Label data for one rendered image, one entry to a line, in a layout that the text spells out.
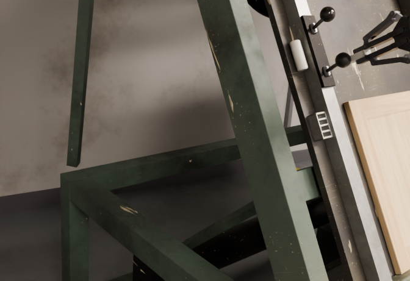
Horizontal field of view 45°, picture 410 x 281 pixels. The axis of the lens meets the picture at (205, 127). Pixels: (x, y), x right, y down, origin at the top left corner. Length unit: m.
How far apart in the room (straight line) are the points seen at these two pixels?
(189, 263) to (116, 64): 2.24
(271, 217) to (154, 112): 2.67
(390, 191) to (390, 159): 0.10
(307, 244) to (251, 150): 0.25
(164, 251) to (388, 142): 0.75
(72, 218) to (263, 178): 1.18
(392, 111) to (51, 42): 2.36
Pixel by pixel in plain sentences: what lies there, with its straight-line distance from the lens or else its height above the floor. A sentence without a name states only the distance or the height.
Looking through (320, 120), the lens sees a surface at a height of 1.28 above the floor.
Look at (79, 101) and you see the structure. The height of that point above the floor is 1.12.
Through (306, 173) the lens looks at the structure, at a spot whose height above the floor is 1.15.
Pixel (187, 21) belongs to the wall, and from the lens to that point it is 3.74.
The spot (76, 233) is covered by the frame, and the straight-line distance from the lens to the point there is 2.20.
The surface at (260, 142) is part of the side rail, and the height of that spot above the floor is 1.26.
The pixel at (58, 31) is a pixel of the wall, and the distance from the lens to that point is 3.39.
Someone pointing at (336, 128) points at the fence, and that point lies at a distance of 1.32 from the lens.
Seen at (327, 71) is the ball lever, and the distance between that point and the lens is 1.32.
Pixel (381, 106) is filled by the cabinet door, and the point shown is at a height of 1.28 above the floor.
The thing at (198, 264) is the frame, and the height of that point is 0.79.
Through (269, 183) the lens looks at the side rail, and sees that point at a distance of 1.14.
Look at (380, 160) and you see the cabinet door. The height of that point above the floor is 1.15.
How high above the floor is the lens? 1.61
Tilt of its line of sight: 17 degrees down
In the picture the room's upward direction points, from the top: 4 degrees clockwise
